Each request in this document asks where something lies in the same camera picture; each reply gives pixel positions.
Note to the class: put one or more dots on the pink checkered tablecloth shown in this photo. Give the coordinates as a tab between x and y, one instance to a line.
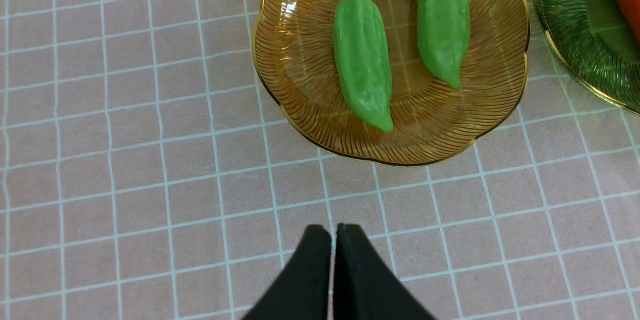
147	174

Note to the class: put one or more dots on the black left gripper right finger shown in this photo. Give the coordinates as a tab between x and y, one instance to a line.
363	286

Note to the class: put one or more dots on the green toy bitter gourd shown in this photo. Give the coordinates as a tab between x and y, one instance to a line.
443	37
362	60

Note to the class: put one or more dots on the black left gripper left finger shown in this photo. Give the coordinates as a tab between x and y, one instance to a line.
301	290

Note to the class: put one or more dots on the green ribbed plastic plate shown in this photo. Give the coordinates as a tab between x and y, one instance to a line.
593	40

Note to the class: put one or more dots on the amber ribbed plastic plate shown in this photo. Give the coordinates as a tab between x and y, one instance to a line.
429	121

